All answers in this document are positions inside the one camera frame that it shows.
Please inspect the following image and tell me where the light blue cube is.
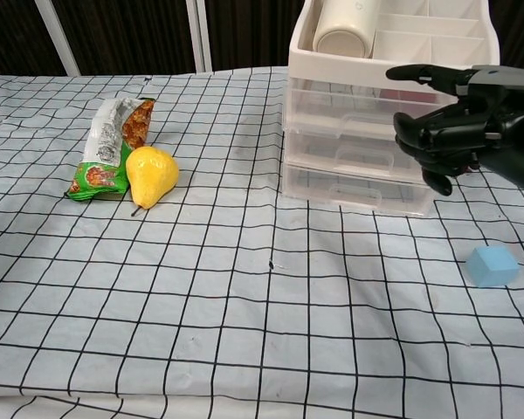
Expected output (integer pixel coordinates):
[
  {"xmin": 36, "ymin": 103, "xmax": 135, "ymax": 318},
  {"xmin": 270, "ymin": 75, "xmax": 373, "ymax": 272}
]
[{"xmin": 465, "ymin": 245, "xmax": 521, "ymax": 290}]

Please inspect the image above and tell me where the green snack packet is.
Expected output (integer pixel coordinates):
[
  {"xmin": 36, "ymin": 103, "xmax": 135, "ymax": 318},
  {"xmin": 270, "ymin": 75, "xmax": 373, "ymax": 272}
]
[{"xmin": 65, "ymin": 96, "xmax": 157, "ymax": 203}]

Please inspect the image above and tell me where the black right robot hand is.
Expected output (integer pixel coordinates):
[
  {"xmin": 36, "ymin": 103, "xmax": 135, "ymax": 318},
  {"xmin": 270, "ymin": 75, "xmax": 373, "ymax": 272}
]
[{"xmin": 384, "ymin": 63, "xmax": 524, "ymax": 197}]

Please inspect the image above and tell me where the white black checked tablecloth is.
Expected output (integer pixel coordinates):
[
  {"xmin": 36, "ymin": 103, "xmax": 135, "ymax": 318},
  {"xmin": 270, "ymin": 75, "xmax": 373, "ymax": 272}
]
[{"xmin": 0, "ymin": 65, "xmax": 524, "ymax": 419}]

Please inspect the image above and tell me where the cream cylindrical bottle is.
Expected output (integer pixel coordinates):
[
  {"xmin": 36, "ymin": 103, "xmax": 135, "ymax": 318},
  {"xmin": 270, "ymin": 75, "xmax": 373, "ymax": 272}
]
[{"xmin": 312, "ymin": 0, "xmax": 381, "ymax": 58}]

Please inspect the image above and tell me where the white compartment tray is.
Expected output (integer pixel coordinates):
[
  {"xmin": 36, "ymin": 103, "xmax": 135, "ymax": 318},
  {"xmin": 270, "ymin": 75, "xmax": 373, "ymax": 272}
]
[{"xmin": 281, "ymin": 0, "xmax": 502, "ymax": 218}]

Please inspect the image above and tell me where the clear drawer with handle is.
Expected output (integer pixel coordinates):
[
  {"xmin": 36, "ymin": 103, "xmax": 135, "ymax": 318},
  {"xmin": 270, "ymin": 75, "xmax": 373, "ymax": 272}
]
[
  {"xmin": 283, "ymin": 77, "xmax": 459, "ymax": 134},
  {"xmin": 281, "ymin": 162, "xmax": 434, "ymax": 216},
  {"xmin": 282, "ymin": 126, "xmax": 425, "ymax": 176}
]

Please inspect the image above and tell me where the white partition post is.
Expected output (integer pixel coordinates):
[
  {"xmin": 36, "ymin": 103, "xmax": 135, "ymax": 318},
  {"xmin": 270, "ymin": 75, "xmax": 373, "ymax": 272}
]
[
  {"xmin": 186, "ymin": 0, "xmax": 214, "ymax": 74},
  {"xmin": 38, "ymin": 0, "xmax": 82, "ymax": 76}
]

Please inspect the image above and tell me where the yellow pear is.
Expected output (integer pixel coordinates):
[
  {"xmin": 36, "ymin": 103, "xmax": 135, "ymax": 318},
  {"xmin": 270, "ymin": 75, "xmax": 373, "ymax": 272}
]
[{"xmin": 125, "ymin": 146, "xmax": 181, "ymax": 218}]

